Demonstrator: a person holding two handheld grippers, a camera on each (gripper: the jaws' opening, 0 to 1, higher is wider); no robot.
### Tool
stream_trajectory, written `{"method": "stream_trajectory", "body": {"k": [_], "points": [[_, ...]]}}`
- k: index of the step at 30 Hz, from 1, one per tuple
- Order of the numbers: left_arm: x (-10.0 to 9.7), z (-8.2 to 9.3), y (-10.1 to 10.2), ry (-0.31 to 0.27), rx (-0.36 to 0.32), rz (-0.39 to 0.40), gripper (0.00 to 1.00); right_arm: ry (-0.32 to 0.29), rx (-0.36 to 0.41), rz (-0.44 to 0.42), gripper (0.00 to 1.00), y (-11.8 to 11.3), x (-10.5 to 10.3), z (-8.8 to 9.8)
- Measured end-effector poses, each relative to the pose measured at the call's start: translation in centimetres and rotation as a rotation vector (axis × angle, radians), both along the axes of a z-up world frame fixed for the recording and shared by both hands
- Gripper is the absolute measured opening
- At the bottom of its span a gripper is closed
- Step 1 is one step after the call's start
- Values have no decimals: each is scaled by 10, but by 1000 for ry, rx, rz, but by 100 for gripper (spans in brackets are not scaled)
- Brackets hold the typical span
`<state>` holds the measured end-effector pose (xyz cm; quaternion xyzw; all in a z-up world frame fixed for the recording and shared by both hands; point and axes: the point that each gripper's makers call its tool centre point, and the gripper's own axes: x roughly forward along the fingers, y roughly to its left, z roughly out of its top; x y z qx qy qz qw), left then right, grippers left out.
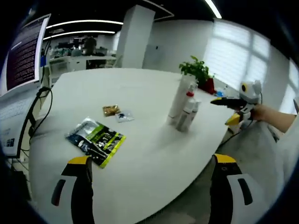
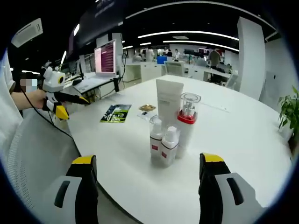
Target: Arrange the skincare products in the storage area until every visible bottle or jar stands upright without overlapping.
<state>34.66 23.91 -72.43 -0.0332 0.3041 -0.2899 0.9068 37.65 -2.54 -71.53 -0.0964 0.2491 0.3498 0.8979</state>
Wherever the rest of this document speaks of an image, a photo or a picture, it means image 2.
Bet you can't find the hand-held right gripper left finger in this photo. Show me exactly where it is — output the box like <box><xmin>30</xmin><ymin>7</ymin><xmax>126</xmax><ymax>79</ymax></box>
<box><xmin>43</xmin><ymin>154</ymin><xmax>99</xmax><ymax>224</ymax></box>

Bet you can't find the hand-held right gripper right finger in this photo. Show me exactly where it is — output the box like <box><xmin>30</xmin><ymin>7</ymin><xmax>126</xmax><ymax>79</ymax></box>
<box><xmin>198</xmin><ymin>152</ymin><xmax>268</xmax><ymax>224</ymax></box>

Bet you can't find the black green skincare sachet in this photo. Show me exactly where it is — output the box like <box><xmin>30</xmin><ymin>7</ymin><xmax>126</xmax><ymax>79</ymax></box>
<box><xmin>100</xmin><ymin>104</ymin><xmax>132</xmax><ymax>124</ymax></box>

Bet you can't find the clear skincare sachet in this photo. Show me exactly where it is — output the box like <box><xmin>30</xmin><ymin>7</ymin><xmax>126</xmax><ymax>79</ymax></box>
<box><xmin>136</xmin><ymin>110</ymin><xmax>152</xmax><ymax>121</ymax></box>

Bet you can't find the gold skincare sachet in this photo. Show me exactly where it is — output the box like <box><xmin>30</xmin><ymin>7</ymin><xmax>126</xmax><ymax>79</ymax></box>
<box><xmin>138</xmin><ymin>104</ymin><xmax>156</xmax><ymax>112</ymax></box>

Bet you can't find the small white skincare bottle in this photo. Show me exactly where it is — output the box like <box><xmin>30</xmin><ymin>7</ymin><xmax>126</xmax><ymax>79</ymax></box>
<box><xmin>160</xmin><ymin>125</ymin><xmax>181</xmax><ymax>168</ymax></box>
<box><xmin>149</xmin><ymin>114</ymin><xmax>164</xmax><ymax>164</ymax></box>

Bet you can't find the white skincare tube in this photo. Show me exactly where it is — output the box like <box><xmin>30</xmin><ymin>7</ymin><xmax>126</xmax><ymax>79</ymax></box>
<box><xmin>155</xmin><ymin>78</ymin><xmax>185</xmax><ymax>128</ymax></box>

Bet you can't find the large red collar skincare bottle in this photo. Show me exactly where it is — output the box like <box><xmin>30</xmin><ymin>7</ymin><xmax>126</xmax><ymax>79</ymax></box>
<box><xmin>175</xmin><ymin>92</ymin><xmax>202</xmax><ymax>159</ymax></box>

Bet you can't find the person's left hand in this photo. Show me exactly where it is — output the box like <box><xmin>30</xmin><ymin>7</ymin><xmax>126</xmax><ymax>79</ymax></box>
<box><xmin>34</xmin><ymin>89</ymin><xmax>49</xmax><ymax>110</ymax></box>

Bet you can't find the black laptop stand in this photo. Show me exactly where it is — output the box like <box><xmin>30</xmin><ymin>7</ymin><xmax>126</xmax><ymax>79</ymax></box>
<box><xmin>111</xmin><ymin>78</ymin><xmax>121</xmax><ymax>93</ymax></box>

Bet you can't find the white laptop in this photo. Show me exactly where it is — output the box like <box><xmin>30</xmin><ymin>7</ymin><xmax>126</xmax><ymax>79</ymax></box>
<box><xmin>73</xmin><ymin>39</ymin><xmax>120</xmax><ymax>94</ymax></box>

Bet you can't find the ceiling air conditioner unit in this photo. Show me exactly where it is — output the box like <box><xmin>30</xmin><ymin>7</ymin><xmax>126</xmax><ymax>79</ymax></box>
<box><xmin>11</xmin><ymin>18</ymin><xmax>44</xmax><ymax>49</ymax></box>

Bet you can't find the large dark display screen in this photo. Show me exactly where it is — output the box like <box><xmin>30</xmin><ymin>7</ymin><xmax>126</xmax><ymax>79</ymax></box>
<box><xmin>78</xmin><ymin>0</ymin><xmax>128</xmax><ymax>49</ymax></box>

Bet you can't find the white cabinet row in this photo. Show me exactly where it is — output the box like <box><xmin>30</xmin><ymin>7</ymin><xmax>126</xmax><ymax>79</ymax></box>
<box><xmin>123</xmin><ymin>63</ymin><xmax>164</xmax><ymax>84</ymax></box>

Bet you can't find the green potted plant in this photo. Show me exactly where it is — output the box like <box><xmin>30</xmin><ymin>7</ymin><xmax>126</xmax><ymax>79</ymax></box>
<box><xmin>277</xmin><ymin>85</ymin><xmax>299</xmax><ymax>137</ymax></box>

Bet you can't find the black cable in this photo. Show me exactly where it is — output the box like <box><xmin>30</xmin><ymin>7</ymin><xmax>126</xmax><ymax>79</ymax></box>
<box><xmin>21</xmin><ymin>90</ymin><xmax>74</xmax><ymax>139</ymax></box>

